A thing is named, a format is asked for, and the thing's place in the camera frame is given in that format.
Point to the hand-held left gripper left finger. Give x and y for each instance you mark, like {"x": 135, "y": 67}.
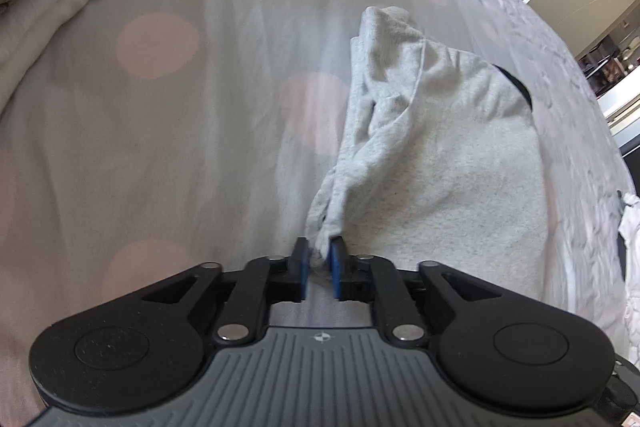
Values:
{"x": 301, "y": 268}

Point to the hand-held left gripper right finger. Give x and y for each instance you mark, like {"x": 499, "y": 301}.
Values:
{"x": 337, "y": 268}

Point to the grey t-shirt with black collar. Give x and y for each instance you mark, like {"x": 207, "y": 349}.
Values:
{"x": 440, "y": 167}

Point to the bed with polka dot sheet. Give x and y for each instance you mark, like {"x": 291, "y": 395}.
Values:
{"x": 150, "y": 132}

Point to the white garment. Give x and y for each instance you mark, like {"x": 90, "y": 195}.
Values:
{"x": 631, "y": 227}

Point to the crumpled white cloth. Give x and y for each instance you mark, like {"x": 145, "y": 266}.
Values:
{"x": 50, "y": 17}

